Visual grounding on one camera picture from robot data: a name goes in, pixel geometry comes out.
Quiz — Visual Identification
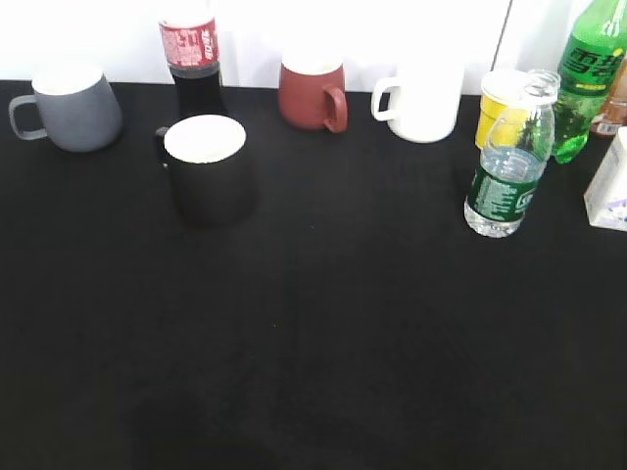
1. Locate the white milk carton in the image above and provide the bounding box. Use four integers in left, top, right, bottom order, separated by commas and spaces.
584, 126, 627, 232

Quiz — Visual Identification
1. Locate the orange drink bottle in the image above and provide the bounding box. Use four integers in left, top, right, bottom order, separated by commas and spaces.
590, 60, 626, 137

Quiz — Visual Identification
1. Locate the cola bottle red label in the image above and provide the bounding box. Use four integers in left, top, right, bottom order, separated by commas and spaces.
159, 0, 227, 118

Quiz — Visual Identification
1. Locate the yellow paper cup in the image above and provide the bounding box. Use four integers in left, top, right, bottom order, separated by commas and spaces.
475, 70, 528, 150

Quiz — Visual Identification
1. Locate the black mug white inside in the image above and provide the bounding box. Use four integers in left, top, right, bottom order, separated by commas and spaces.
154, 115, 258, 227

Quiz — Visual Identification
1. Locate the grey ceramic mug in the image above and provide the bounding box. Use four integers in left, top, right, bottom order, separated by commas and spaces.
8, 61, 122, 153

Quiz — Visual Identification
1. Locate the dark red ceramic mug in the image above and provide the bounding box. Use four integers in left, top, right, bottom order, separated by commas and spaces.
278, 48, 349, 133

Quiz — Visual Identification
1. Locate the clear water bottle green label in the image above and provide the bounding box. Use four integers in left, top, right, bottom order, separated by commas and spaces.
464, 69, 560, 238

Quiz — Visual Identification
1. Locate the white ceramic mug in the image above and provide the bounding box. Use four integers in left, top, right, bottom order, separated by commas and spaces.
370, 61, 464, 143

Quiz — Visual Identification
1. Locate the green sprite bottle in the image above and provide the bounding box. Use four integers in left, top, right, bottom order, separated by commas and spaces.
552, 0, 626, 164

